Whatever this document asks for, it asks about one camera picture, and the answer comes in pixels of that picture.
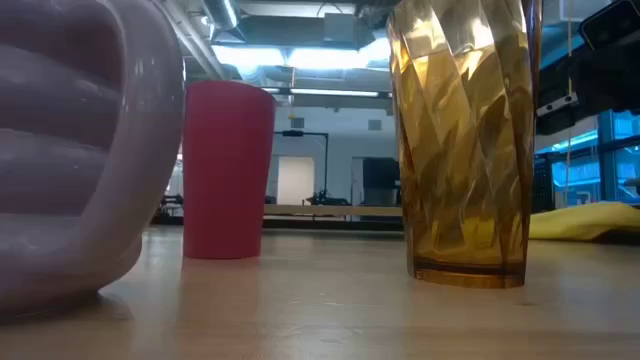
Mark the amber faceted plastic tumbler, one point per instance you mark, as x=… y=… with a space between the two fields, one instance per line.
x=465 y=175

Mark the red plastic cup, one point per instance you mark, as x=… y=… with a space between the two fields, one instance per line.
x=225 y=175

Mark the purple ribbed ceramic mug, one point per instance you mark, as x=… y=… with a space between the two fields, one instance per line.
x=50 y=250

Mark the background black robot arm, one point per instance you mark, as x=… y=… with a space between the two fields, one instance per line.
x=327 y=200

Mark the black crate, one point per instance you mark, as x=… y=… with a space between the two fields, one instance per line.
x=544 y=185

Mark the yellow cloth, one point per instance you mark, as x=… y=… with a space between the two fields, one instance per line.
x=585 y=220

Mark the black background cabinet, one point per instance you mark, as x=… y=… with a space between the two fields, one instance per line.
x=380 y=175

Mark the grey ceiling box unit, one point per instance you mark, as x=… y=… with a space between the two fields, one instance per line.
x=341 y=30

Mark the long ceiling light tube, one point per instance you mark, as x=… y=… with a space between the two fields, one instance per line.
x=335 y=93

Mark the bright ceiling light panel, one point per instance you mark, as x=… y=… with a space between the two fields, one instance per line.
x=320 y=59

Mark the background wooden table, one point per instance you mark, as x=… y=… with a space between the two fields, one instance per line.
x=330 y=210

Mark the white door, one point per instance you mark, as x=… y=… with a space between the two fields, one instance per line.
x=296 y=180

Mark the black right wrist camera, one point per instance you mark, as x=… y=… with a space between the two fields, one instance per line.
x=612 y=22

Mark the grey wall vent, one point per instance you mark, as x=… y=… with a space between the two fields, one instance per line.
x=297 y=123
x=375 y=125

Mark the black background stand frame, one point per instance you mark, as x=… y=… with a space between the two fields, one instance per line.
x=292 y=133

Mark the silver ceiling duct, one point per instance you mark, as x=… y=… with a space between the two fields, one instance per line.
x=222 y=12

